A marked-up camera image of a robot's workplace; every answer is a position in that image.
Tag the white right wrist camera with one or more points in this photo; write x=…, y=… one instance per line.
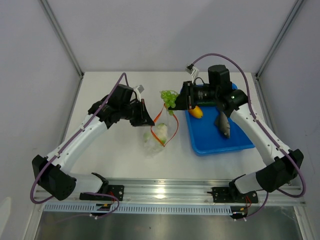
x=192, y=70

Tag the grey fish toy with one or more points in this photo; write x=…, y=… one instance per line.
x=223, y=125

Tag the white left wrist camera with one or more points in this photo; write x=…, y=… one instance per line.
x=138, y=90

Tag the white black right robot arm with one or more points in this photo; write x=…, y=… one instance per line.
x=282, y=164

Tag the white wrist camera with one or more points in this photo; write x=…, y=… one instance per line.
x=192, y=70
x=138, y=90

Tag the blue plastic bin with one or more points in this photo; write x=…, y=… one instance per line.
x=206, y=139

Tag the clear zip bag orange zipper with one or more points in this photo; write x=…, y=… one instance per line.
x=173, y=127

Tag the green grapes toy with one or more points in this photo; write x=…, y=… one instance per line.
x=169, y=98

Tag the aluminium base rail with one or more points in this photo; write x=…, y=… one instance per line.
x=182, y=192

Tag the white slotted cable duct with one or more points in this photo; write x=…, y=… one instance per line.
x=130, y=208

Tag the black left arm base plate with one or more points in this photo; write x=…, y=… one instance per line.
x=112, y=190

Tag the yellow orange pepper toy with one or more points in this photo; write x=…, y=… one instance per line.
x=196, y=112

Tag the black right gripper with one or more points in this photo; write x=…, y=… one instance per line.
x=185, y=100

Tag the white green cabbage toy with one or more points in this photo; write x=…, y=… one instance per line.
x=157, y=136

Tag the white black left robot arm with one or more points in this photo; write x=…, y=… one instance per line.
x=53, y=172

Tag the green cucumber toy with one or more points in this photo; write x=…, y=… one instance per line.
x=207, y=103

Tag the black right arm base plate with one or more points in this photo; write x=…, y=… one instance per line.
x=222, y=194

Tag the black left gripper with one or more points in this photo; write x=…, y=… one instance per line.
x=144, y=118

